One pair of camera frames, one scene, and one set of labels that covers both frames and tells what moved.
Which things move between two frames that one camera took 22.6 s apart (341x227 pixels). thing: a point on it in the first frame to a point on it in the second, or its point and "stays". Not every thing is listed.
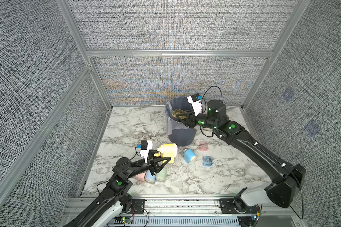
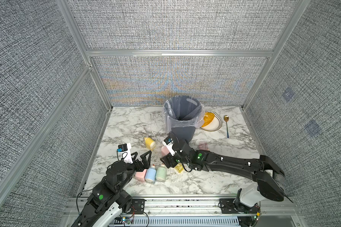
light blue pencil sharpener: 149,178 stays
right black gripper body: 201,121 to 175,159
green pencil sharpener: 160,176 stays
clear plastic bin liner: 181,103 stays
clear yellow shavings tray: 177,111 to 179,167
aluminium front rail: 276,206 stays
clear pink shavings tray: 203,146 stays
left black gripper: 151,164 to 140,168
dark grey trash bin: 179,135 stays
